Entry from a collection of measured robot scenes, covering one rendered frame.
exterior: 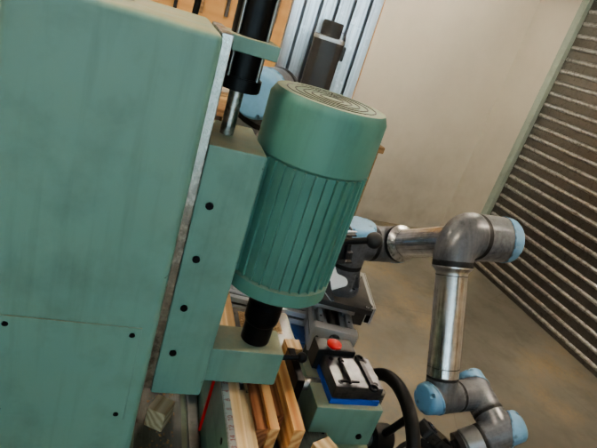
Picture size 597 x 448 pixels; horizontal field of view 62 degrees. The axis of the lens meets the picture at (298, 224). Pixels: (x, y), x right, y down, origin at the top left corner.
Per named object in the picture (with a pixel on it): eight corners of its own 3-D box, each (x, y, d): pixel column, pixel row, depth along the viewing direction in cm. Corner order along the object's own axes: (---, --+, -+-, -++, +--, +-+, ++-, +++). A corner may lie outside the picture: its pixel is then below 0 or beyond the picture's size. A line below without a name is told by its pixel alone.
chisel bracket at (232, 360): (271, 392, 90) (284, 355, 87) (194, 387, 86) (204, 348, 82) (265, 364, 97) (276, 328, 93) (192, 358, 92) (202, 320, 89)
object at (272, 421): (271, 452, 84) (280, 428, 82) (261, 452, 84) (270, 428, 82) (252, 364, 103) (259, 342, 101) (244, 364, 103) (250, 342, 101)
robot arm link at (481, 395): (454, 366, 124) (477, 409, 117) (486, 364, 129) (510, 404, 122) (436, 383, 128) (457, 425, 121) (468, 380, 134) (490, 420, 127)
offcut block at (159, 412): (154, 410, 98) (158, 393, 96) (171, 418, 97) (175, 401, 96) (143, 424, 94) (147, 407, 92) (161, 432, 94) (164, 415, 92)
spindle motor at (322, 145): (336, 317, 79) (409, 129, 67) (226, 304, 73) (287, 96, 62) (309, 260, 94) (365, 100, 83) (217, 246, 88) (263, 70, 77)
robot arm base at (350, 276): (312, 268, 169) (321, 242, 166) (354, 278, 171) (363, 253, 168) (314, 291, 155) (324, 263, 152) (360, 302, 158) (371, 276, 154)
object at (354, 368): (378, 406, 94) (387, 383, 91) (323, 403, 90) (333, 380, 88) (354, 359, 105) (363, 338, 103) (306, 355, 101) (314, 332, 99)
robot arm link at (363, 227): (321, 247, 162) (334, 210, 157) (355, 250, 168) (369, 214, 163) (338, 268, 152) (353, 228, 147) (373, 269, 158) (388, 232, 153)
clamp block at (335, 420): (368, 447, 96) (385, 412, 93) (303, 445, 92) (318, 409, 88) (345, 390, 109) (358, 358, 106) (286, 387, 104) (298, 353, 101)
